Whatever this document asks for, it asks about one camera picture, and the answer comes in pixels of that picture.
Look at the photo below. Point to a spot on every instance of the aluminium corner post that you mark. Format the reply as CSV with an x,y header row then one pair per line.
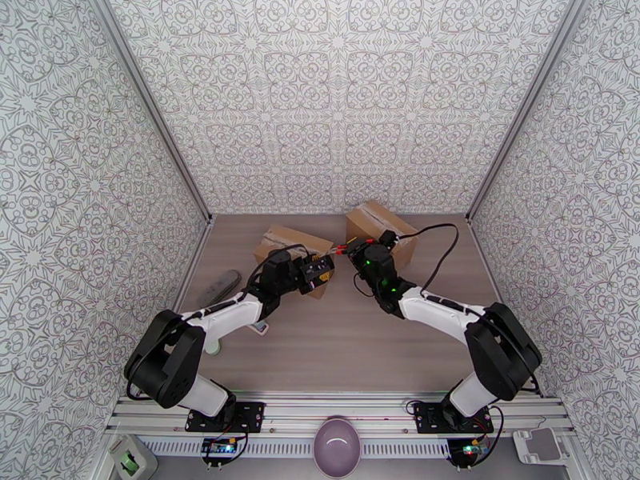
x,y
525,106
151,107

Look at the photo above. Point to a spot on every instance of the white tablet stand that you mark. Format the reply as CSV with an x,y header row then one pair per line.
x,y
542,443

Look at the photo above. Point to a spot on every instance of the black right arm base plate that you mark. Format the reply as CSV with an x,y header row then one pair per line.
x,y
430,418

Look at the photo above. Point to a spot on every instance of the grey-blue rectangular block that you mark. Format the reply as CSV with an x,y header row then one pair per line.
x,y
260,328

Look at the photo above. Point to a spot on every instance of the grey oblong stone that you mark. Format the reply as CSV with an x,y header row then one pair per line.
x,y
218,288

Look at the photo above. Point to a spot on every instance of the cardboard box with torn tape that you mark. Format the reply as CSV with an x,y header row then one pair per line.
x,y
365,223

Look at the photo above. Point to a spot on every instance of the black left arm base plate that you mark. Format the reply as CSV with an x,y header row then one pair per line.
x,y
247,416

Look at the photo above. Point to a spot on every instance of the purple bowl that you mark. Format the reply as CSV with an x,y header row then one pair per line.
x,y
337,446

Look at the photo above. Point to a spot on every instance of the white device with green part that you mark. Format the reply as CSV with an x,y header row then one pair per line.
x,y
127,458

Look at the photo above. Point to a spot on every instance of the aluminium table edge rail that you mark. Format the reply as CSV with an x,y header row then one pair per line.
x,y
483,253
199,246

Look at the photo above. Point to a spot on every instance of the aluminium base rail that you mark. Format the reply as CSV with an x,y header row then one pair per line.
x,y
325,406

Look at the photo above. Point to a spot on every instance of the red and black utility knife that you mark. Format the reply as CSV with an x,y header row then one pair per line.
x,y
342,251

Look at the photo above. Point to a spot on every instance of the cardboard box with clear tape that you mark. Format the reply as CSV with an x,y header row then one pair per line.
x,y
280,238

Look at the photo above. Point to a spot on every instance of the small pale green round container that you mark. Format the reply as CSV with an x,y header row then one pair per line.
x,y
212,349

